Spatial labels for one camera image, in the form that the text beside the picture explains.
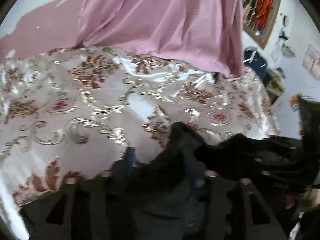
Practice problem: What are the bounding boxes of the black garment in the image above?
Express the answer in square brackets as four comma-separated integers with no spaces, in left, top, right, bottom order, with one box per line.
[112,122,319,239]

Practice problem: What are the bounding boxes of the floral satin bedspread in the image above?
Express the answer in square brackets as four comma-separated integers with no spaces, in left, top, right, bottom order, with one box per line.
[1,47,280,239]

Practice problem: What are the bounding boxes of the wooden shelf unit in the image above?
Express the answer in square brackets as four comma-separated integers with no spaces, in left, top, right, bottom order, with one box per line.
[263,67,286,105]

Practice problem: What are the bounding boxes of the navy blue bag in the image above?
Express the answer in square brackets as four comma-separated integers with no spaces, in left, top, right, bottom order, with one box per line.
[243,47,268,80]

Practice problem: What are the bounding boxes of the pink curtain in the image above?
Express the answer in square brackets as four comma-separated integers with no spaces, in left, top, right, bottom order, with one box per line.
[75,0,244,79]

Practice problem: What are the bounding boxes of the red hanging cloth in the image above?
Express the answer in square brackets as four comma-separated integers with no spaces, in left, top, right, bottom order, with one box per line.
[252,0,272,29]

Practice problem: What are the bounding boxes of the barred wooden window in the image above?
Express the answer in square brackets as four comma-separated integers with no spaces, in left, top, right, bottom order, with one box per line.
[242,0,281,49]

